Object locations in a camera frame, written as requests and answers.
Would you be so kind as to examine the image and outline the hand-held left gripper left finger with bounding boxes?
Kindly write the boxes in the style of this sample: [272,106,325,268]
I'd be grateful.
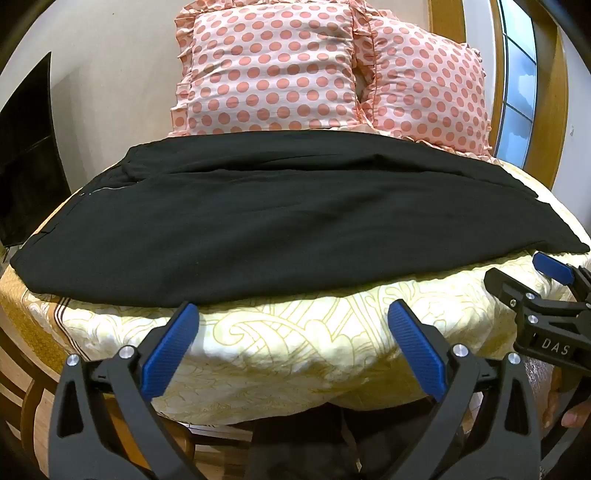
[48,301,207,480]

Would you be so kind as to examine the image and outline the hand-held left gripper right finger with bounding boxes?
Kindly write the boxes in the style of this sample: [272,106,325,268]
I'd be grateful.
[387,299,544,480]

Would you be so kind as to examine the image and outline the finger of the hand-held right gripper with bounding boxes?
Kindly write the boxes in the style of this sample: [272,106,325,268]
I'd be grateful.
[484,268,591,319]
[532,251,591,302]

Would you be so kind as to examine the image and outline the black pants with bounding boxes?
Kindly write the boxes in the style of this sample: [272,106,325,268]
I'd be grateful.
[9,130,591,308]

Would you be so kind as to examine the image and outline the person's right hand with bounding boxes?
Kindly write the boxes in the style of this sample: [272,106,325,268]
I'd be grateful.
[543,369,591,429]

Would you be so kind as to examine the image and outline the yellow patterned bedspread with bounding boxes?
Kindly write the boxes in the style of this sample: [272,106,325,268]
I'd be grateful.
[0,134,591,426]

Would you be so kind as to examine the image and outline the person's dark trouser legs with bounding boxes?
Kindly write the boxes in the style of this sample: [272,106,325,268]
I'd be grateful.
[249,401,465,480]

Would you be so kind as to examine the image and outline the wooden chair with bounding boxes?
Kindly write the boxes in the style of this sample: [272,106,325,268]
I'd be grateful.
[0,323,195,468]

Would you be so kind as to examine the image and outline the arched window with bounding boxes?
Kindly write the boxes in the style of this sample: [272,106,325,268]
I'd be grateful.
[496,0,542,169]

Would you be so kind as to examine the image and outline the pink polka dot pillow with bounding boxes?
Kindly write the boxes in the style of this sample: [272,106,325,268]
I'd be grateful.
[167,0,371,138]
[350,0,496,161]

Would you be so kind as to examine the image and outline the black flat television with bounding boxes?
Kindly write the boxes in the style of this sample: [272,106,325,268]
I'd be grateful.
[0,52,71,248]

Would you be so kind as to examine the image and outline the wooden window frame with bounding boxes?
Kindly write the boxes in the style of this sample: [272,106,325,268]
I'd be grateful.
[427,0,570,191]

